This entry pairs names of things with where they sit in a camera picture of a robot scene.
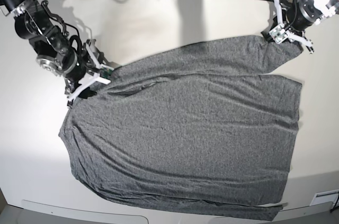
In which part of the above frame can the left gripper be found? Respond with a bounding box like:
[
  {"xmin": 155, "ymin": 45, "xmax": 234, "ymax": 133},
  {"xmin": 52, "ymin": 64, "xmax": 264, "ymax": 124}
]
[{"xmin": 266, "ymin": 0, "xmax": 314, "ymax": 53}]

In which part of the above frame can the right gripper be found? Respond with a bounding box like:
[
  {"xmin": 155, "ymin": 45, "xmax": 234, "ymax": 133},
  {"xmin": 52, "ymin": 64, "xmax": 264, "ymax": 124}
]
[{"xmin": 64, "ymin": 37, "xmax": 114, "ymax": 107}]

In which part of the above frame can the grey long-sleeve T-shirt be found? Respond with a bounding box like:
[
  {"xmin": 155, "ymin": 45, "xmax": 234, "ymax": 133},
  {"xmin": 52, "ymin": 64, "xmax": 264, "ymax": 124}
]
[{"xmin": 59, "ymin": 35, "xmax": 302, "ymax": 221}]

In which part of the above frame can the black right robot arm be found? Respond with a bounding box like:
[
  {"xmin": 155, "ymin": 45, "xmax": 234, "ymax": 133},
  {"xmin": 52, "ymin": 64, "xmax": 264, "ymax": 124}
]
[{"xmin": 1, "ymin": 0, "xmax": 114, "ymax": 107}]

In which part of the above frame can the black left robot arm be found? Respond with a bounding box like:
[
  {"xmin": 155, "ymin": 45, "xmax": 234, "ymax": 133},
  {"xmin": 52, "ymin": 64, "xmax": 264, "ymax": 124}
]
[{"xmin": 263, "ymin": 0, "xmax": 338, "ymax": 53}]

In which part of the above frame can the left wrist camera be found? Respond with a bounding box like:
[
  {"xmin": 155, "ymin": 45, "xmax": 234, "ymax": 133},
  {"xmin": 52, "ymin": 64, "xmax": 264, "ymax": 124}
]
[{"xmin": 269, "ymin": 24, "xmax": 288, "ymax": 44}]

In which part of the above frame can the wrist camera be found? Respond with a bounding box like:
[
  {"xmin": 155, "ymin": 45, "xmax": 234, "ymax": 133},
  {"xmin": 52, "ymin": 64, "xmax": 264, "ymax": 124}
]
[
  {"xmin": 100, "ymin": 66, "xmax": 114, "ymax": 79},
  {"xmin": 269, "ymin": 24, "xmax": 288, "ymax": 44}
]

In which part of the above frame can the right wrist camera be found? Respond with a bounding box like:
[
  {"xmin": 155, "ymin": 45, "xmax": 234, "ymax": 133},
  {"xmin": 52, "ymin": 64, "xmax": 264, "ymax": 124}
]
[{"xmin": 100, "ymin": 66, "xmax": 114, "ymax": 79}]

